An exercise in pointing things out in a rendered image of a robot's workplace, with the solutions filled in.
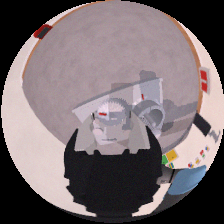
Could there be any white toothed gear with red mark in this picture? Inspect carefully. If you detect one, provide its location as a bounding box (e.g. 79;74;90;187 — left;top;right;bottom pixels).
97;98;126;126

